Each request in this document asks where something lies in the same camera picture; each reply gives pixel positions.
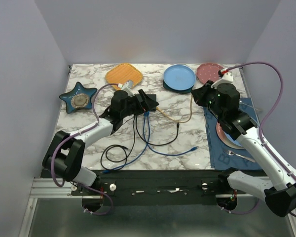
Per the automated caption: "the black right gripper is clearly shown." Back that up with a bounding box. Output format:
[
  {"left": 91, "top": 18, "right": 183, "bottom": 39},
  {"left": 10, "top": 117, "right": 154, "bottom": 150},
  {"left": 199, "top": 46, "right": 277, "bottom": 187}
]
[{"left": 191, "top": 79, "right": 225, "bottom": 120}]

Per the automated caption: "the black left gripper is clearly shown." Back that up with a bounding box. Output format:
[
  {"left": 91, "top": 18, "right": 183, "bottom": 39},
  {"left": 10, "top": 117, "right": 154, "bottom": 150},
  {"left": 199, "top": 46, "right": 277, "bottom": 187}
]
[{"left": 120, "top": 89, "right": 158, "bottom": 119}]

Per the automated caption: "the yellow ethernet cable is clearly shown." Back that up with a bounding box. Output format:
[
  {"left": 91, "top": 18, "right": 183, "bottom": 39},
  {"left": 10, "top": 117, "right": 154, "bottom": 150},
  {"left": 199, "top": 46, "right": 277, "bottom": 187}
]
[{"left": 155, "top": 95, "right": 195, "bottom": 123}]

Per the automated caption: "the black network switch box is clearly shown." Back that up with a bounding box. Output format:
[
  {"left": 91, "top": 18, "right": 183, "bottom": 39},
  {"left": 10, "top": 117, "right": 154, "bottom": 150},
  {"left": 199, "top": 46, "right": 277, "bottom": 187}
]
[{"left": 136, "top": 94, "right": 157, "bottom": 112}]

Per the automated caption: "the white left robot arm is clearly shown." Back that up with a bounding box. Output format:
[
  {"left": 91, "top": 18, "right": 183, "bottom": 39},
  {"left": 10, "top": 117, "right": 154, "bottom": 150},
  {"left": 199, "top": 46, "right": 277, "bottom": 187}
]
[{"left": 42, "top": 89, "right": 159, "bottom": 195}]

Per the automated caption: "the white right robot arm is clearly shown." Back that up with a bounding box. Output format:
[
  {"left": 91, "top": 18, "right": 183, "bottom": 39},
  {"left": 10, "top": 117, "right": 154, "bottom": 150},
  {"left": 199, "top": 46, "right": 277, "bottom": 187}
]
[{"left": 191, "top": 81, "right": 296, "bottom": 217}]

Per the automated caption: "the pink dotted plate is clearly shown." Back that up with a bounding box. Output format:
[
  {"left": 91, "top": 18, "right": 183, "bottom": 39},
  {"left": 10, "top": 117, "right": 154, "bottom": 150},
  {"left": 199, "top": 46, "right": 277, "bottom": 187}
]
[{"left": 196, "top": 63, "right": 223, "bottom": 84}]

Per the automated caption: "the blue round plate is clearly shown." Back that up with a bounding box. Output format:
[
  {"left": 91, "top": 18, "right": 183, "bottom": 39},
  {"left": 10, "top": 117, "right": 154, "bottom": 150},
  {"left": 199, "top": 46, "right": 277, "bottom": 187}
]
[{"left": 163, "top": 65, "right": 196, "bottom": 91}]

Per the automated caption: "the orange woven square plate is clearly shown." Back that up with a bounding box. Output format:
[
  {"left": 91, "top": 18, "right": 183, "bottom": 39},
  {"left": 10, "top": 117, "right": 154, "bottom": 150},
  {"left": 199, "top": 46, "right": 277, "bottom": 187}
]
[{"left": 105, "top": 63, "right": 143, "bottom": 87}]

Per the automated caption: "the pink plate on placemat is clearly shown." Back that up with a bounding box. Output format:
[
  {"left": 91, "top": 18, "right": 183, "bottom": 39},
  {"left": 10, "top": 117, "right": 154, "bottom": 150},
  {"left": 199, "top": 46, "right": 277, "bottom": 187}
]
[{"left": 216, "top": 122, "right": 229, "bottom": 147}]

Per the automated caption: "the light blue plate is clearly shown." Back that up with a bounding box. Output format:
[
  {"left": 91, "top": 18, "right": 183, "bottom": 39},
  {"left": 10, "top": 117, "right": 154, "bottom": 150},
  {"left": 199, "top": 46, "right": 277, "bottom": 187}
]
[{"left": 224, "top": 133, "right": 244, "bottom": 150}]

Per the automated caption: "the metal spoon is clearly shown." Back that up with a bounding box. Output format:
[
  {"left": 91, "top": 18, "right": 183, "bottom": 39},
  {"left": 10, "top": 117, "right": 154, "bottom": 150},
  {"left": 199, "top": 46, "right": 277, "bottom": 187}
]
[{"left": 241, "top": 102, "right": 263, "bottom": 113}]

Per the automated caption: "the metal fork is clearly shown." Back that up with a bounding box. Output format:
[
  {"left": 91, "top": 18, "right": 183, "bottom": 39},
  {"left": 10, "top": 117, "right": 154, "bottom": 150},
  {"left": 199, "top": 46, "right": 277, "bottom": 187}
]
[{"left": 224, "top": 150, "right": 256, "bottom": 163}]

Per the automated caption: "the dark blue placemat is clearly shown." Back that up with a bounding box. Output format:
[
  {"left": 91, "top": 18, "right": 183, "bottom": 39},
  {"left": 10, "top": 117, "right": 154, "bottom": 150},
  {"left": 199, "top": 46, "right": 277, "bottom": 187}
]
[{"left": 203, "top": 108, "right": 261, "bottom": 170}]

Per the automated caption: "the blue star-shaped dish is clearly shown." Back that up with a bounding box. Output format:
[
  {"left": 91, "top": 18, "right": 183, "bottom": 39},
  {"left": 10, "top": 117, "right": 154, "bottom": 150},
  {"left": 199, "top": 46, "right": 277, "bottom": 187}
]
[{"left": 59, "top": 82, "right": 98, "bottom": 114}]

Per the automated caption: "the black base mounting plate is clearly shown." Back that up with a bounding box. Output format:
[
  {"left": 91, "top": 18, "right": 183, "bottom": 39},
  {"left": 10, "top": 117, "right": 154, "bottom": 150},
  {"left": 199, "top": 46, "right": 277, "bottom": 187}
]
[{"left": 40, "top": 169, "right": 272, "bottom": 207}]

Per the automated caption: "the blue ethernet cable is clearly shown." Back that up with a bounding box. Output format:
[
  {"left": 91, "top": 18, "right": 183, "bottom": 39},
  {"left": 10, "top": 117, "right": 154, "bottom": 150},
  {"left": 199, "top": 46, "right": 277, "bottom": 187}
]
[
  {"left": 101, "top": 111, "right": 150, "bottom": 173},
  {"left": 143, "top": 111, "right": 199, "bottom": 157}
]

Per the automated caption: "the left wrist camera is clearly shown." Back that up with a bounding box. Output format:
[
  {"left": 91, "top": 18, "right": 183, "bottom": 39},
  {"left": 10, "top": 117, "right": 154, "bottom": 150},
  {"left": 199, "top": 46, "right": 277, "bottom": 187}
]
[{"left": 118, "top": 80, "right": 135, "bottom": 97}]

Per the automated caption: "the aluminium rail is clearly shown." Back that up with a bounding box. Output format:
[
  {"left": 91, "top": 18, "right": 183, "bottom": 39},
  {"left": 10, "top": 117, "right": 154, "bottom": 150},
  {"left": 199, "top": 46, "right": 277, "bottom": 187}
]
[{"left": 30, "top": 178, "right": 77, "bottom": 198}]

